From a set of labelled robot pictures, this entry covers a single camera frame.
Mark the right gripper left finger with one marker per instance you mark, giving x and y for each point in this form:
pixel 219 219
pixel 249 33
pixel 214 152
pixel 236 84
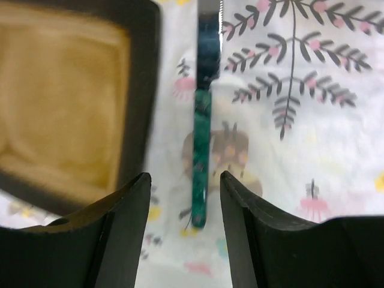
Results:
pixel 97 246

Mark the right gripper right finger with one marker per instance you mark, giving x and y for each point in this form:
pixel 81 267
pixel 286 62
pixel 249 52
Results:
pixel 269 247

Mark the floral patterned cloth napkin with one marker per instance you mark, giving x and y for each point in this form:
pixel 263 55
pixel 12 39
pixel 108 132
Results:
pixel 296 118

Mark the square black brown plate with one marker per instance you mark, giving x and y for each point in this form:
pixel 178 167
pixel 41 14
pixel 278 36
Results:
pixel 78 83

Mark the silver table knife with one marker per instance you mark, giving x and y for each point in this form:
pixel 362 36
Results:
pixel 209 20

